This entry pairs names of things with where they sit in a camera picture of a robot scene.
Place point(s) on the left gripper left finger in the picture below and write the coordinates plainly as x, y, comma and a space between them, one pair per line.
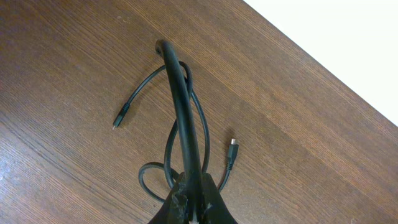
175, 207

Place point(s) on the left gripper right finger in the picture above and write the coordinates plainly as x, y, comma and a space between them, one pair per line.
216, 211

